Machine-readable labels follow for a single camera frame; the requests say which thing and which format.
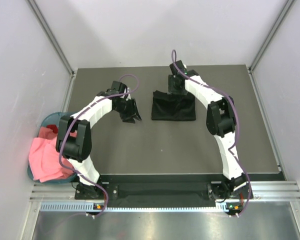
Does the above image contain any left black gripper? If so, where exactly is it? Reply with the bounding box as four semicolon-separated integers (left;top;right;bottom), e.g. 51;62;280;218
114;97;141;124

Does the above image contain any black t shirt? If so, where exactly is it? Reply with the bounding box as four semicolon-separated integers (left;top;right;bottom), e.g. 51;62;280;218
151;90;196;122

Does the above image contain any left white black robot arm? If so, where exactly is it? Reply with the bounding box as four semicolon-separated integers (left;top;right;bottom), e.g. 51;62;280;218
55;81;142;200

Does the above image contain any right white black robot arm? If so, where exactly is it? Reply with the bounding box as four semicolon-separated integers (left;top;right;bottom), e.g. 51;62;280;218
168;60;248;202

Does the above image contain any red t shirt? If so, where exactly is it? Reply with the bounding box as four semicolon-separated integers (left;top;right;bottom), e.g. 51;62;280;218
46;124;58;134

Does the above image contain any pink t shirt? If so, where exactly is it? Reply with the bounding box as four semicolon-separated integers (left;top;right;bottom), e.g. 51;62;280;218
28;126;75;183

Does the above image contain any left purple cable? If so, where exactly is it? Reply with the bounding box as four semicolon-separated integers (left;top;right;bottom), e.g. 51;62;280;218
57;74;140;217

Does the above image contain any grey slotted cable duct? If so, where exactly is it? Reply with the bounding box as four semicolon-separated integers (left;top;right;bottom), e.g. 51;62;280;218
40;202;240;213

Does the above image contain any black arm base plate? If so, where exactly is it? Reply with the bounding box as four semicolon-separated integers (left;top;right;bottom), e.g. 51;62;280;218
75;174;253;208

